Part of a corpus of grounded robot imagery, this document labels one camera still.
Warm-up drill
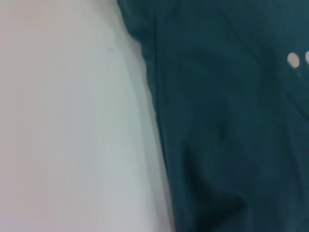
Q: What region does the teal blue FREE t-shirt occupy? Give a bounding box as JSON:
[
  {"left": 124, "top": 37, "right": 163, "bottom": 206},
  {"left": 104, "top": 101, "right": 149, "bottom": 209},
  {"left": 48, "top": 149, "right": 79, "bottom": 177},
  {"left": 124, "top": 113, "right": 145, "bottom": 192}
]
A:
[{"left": 116, "top": 0, "right": 309, "bottom": 232}]

